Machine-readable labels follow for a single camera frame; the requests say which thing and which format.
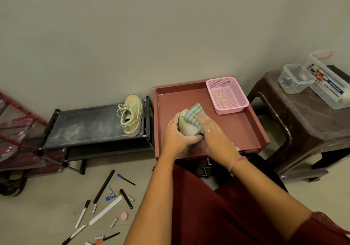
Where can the black shoe rack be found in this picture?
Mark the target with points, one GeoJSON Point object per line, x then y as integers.
{"type": "Point", "coordinates": [87, 126]}

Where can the pink plastic mesh basket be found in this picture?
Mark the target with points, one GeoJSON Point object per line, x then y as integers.
{"type": "Point", "coordinates": [226, 96]}

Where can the large clear labelled storage box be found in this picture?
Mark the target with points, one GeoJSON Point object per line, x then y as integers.
{"type": "Point", "coordinates": [329, 83]}

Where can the person's right hand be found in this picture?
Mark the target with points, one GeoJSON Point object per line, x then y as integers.
{"type": "Point", "coordinates": [218, 141]}

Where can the thick black marker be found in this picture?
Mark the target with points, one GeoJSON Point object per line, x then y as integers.
{"type": "Point", "coordinates": [126, 199]}

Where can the maroon dress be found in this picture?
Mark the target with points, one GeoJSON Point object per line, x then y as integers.
{"type": "Point", "coordinates": [213, 214]}

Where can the blue-capped thin pen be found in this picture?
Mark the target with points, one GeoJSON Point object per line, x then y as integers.
{"type": "Point", "coordinates": [126, 179]}

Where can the person's right fingers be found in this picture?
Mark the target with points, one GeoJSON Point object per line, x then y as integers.
{"type": "Point", "coordinates": [204, 121]}

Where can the long white nail file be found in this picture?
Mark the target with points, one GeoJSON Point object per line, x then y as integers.
{"type": "Point", "coordinates": [105, 210]}

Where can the round pink eraser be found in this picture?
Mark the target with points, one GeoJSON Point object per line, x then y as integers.
{"type": "Point", "coordinates": [124, 216]}

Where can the person's left thumb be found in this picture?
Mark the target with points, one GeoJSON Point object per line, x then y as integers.
{"type": "Point", "coordinates": [194, 140]}

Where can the red tray table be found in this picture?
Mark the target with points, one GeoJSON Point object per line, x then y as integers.
{"type": "Point", "coordinates": [240, 127]}

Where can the orange and black pen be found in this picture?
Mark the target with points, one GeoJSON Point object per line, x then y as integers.
{"type": "Point", "coordinates": [107, 238]}

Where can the blue and yellow glue tube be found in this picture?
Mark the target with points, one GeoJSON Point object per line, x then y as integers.
{"type": "Point", "coordinates": [112, 196]}

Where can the person's right forearm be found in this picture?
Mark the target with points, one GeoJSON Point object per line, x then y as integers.
{"type": "Point", "coordinates": [268, 195]}

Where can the green striped cleaning cloth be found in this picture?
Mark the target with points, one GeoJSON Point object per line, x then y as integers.
{"type": "Point", "coordinates": [194, 111]}

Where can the person's left forearm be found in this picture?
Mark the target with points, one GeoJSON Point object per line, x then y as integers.
{"type": "Point", "coordinates": [153, 198]}

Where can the small clear plastic container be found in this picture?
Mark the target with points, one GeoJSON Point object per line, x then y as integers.
{"type": "Point", "coordinates": [295, 79]}

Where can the person's left hand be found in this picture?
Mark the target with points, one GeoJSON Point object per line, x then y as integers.
{"type": "Point", "coordinates": [173, 141]}

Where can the pale yellow-green sneaker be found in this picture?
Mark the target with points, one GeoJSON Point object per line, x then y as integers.
{"type": "Point", "coordinates": [188, 128]}
{"type": "Point", "coordinates": [132, 115]}

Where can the red rack with plastic covers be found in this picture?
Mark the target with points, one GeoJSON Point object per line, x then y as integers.
{"type": "Point", "coordinates": [19, 135]}

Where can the long black nail file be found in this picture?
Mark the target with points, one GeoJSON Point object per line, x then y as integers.
{"type": "Point", "coordinates": [104, 186]}

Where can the brown plastic stool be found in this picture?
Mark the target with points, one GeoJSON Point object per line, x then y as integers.
{"type": "Point", "coordinates": [306, 119]}

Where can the white marker with black cap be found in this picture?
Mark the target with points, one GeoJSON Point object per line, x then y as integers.
{"type": "Point", "coordinates": [82, 214]}
{"type": "Point", "coordinates": [75, 233]}

